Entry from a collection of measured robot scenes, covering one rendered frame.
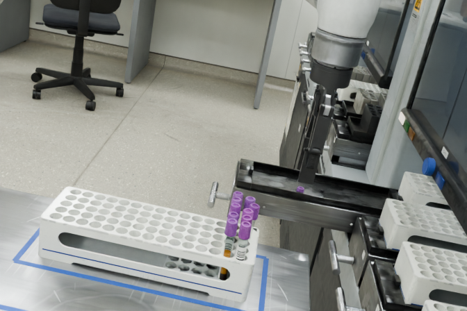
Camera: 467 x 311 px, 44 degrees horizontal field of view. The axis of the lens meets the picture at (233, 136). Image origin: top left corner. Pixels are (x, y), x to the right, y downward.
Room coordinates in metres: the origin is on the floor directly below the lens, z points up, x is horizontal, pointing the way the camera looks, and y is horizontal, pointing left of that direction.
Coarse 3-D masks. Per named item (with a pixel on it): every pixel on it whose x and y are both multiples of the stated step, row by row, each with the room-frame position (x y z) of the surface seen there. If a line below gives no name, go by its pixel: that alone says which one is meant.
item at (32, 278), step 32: (0, 192) 0.80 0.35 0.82; (0, 224) 0.71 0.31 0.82; (32, 224) 0.73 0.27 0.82; (0, 256) 0.64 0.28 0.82; (32, 256) 0.65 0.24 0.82; (256, 256) 0.76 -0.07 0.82; (288, 256) 0.78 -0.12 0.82; (0, 288) 0.58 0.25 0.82; (32, 288) 0.59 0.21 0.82; (64, 288) 0.60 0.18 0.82; (96, 288) 0.62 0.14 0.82; (128, 288) 0.63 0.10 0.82; (160, 288) 0.64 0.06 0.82; (256, 288) 0.68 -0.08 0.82; (288, 288) 0.70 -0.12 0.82
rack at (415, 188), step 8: (408, 176) 1.10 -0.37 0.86; (416, 176) 1.12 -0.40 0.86; (424, 176) 1.12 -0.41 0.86; (408, 184) 1.08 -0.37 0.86; (416, 184) 1.07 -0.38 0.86; (424, 184) 1.09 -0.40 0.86; (432, 184) 1.09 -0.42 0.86; (400, 192) 1.11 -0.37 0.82; (408, 192) 1.06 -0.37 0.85; (416, 192) 1.03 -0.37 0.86; (424, 192) 1.05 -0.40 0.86; (432, 192) 1.05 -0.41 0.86; (440, 192) 1.05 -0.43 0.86; (408, 200) 1.05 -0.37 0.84; (416, 200) 1.03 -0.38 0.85; (424, 200) 1.03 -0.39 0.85; (432, 200) 1.03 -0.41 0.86; (440, 200) 1.03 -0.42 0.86; (440, 208) 1.10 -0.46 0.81; (448, 208) 1.11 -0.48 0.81
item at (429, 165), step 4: (424, 160) 0.89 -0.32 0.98; (428, 160) 0.88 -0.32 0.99; (432, 160) 0.87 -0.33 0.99; (424, 164) 0.89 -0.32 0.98; (428, 164) 0.87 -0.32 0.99; (432, 164) 0.87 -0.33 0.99; (424, 168) 0.88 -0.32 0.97; (428, 168) 0.87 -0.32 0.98; (432, 168) 0.87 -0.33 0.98; (424, 172) 0.88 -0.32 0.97; (428, 172) 0.87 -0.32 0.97; (432, 172) 0.87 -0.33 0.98
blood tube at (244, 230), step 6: (246, 222) 0.66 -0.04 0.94; (240, 228) 0.65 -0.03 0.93; (246, 228) 0.65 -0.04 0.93; (240, 234) 0.65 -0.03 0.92; (246, 234) 0.65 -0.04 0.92; (240, 240) 0.65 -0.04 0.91; (246, 240) 0.65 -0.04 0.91; (240, 246) 0.65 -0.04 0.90; (246, 246) 0.65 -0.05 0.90; (240, 252) 0.65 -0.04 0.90; (240, 258) 0.65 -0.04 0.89
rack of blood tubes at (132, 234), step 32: (64, 192) 0.74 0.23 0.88; (96, 192) 0.75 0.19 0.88; (64, 224) 0.66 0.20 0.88; (96, 224) 0.68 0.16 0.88; (128, 224) 0.69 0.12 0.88; (160, 224) 0.70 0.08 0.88; (192, 224) 0.73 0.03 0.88; (224, 224) 0.74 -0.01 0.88; (64, 256) 0.66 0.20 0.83; (96, 256) 0.65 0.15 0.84; (128, 256) 0.69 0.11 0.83; (160, 256) 0.71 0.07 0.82; (192, 256) 0.65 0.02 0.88; (192, 288) 0.65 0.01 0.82; (224, 288) 0.65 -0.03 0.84
